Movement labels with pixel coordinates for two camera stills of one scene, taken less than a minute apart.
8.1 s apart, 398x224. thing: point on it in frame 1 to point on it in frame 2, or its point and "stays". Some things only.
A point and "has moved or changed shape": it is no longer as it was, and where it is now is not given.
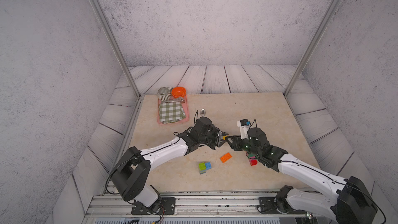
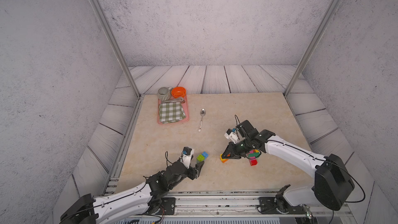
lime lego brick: x=202 y=166 has moved or changed shape
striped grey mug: x=164 y=93 stays
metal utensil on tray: x=180 y=100 stays
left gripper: x=216 y=132 to x=194 y=176
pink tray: x=185 y=107 stays
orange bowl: x=178 y=92 stays
